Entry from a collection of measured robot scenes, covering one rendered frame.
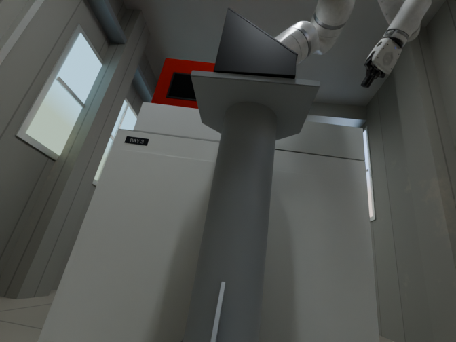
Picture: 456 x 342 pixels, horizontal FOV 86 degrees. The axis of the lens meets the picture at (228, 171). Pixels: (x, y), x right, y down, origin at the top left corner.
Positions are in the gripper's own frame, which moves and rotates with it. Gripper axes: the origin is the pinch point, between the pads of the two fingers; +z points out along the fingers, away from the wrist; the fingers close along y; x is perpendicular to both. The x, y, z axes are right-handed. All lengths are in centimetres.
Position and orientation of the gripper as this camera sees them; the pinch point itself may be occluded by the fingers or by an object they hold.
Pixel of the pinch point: (367, 81)
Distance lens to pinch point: 116.8
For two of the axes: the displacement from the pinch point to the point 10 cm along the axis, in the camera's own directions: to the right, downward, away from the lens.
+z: -4.6, 8.5, 2.6
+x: -2.3, -3.9, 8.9
